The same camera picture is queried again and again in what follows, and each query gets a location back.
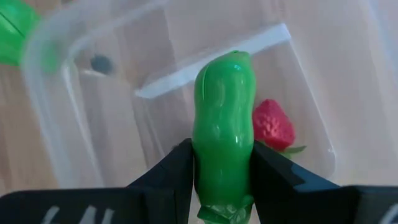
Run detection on clear plastic tupperware container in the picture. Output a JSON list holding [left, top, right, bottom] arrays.
[[20, 0, 398, 194]]

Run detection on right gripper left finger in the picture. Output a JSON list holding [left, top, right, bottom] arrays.
[[0, 138, 195, 224]]

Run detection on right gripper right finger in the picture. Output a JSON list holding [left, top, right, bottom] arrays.
[[250, 139, 398, 224]]

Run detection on green toy pear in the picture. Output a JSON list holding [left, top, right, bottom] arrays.
[[0, 0, 41, 67]]

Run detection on red toy strawberry green leaves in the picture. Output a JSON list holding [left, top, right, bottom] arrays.
[[252, 98, 307, 156]]

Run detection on small dark toy berry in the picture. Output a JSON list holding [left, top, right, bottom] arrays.
[[90, 54, 114, 75]]

